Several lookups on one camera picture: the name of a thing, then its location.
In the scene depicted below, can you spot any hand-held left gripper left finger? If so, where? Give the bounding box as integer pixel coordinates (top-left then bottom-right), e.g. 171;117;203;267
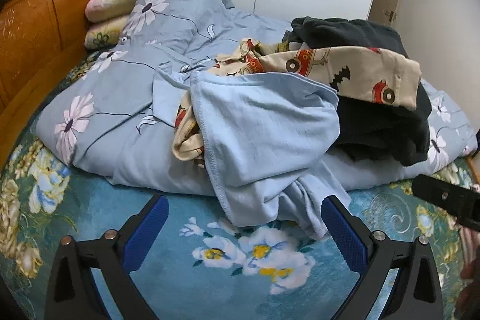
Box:
45;193;169;320

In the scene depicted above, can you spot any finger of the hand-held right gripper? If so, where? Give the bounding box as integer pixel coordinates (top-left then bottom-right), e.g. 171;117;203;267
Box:
411;174;480;229

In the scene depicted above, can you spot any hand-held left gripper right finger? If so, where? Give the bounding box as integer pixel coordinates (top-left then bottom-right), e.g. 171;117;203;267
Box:
320;194;445;320

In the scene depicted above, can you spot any light blue printed t-shirt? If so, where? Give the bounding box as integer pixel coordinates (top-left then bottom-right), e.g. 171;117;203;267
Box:
152;70;351;239

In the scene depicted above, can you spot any teal floral blanket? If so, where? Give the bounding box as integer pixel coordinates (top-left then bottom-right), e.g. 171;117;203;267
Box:
0;50;480;320

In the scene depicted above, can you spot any dark grey garment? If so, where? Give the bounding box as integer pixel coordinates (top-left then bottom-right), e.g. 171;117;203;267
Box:
290;16;432;167

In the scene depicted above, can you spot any light blue floral quilt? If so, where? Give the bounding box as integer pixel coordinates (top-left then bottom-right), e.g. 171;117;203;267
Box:
37;0;479;197

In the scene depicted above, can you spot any cream car-print pajama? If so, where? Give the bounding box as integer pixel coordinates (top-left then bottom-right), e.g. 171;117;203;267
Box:
172;38;422;169

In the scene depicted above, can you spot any yellow floral pillow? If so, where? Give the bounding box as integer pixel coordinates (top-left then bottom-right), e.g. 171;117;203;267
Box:
84;16;130;50

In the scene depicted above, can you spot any orange wooden headboard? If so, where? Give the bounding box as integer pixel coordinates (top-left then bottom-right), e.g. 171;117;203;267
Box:
0;0;125;171

